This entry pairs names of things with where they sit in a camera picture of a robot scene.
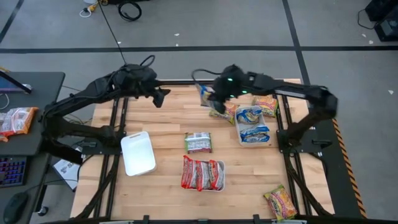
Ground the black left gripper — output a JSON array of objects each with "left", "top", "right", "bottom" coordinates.
[{"left": 113, "top": 63, "right": 171, "bottom": 109}]

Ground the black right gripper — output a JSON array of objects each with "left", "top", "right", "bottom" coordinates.
[{"left": 207, "top": 64, "right": 249, "bottom": 114}]

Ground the blue Maruchan noodle pack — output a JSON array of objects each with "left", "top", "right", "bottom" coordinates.
[
  {"left": 198, "top": 83, "right": 216, "bottom": 108},
  {"left": 239, "top": 123, "right": 271, "bottom": 144},
  {"left": 236, "top": 106, "right": 264, "bottom": 124}
]

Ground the green Maruchan noodle pack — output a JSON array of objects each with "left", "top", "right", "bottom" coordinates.
[
  {"left": 184, "top": 131, "right": 213, "bottom": 154},
  {"left": 251, "top": 95, "right": 279, "bottom": 118},
  {"left": 208, "top": 101, "right": 239, "bottom": 125},
  {"left": 263, "top": 184, "right": 299, "bottom": 222}
]

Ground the white plastic bin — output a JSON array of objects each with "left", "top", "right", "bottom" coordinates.
[
  {"left": 180, "top": 154, "right": 226, "bottom": 192},
  {"left": 234, "top": 105, "right": 272, "bottom": 147},
  {"left": 120, "top": 131, "right": 157, "bottom": 177}
]

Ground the black desk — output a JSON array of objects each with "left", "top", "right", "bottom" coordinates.
[{"left": 0, "top": 72, "right": 66, "bottom": 224}]

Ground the black flat panel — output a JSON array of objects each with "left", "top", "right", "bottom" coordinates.
[{"left": 40, "top": 142, "right": 85, "bottom": 166}]

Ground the white printed box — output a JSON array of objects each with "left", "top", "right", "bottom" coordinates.
[{"left": 52, "top": 157, "right": 83, "bottom": 191}]

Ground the black hazard striped platform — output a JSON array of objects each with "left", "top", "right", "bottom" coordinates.
[{"left": 309, "top": 107, "right": 368, "bottom": 219}]

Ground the orange noodle pack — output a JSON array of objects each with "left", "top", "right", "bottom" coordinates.
[
  {"left": 0, "top": 111, "right": 10, "bottom": 143},
  {"left": 1, "top": 106, "right": 40, "bottom": 138}
]

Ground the black monitor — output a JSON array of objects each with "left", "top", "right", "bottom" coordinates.
[{"left": 0, "top": 68, "right": 33, "bottom": 95}]

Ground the backlit black keyboard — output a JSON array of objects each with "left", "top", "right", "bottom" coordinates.
[{"left": 0, "top": 155, "right": 29, "bottom": 188}]

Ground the black computer mouse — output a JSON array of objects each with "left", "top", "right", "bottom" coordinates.
[{"left": 2, "top": 192, "right": 30, "bottom": 224}]

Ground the black equipment case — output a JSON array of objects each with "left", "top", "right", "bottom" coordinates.
[{"left": 364, "top": 0, "right": 398, "bottom": 43}]

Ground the black metal table frame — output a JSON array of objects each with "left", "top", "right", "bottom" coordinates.
[{"left": 74, "top": 70, "right": 335, "bottom": 224}]

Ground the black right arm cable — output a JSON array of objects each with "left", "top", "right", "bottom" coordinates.
[{"left": 191, "top": 68, "right": 223, "bottom": 83}]

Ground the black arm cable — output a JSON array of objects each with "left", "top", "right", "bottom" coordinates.
[
  {"left": 139, "top": 55, "right": 156, "bottom": 68},
  {"left": 191, "top": 68, "right": 223, "bottom": 83}
]

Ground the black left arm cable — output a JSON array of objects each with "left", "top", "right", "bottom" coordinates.
[{"left": 139, "top": 55, "right": 156, "bottom": 68}]

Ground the long black floor cable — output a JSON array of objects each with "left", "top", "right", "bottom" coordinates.
[{"left": 97, "top": 0, "right": 128, "bottom": 65}]

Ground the black coiled cable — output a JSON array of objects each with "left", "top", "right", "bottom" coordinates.
[{"left": 117, "top": 1, "right": 143, "bottom": 22}]

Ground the white plug cable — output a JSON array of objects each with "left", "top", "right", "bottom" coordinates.
[{"left": 79, "top": 2, "right": 100, "bottom": 18}]

